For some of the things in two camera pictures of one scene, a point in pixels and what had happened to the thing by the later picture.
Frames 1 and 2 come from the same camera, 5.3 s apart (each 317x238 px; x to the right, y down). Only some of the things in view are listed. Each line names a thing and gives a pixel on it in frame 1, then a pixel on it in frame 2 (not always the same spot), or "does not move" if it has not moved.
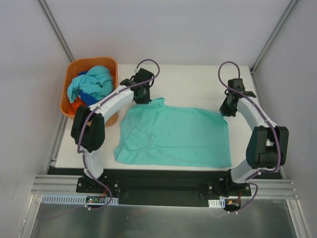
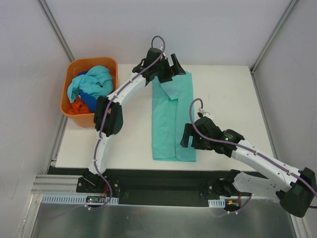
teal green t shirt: (160, 134) → (171, 103)
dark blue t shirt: (85, 96) does not move
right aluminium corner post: (287, 14) does not move
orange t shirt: (77, 102) does not move
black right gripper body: (225, 110) → (192, 138)
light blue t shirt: (97, 82) does not move
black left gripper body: (143, 98) → (167, 70)
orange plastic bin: (71, 68) does not move
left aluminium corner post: (52, 22) does not move
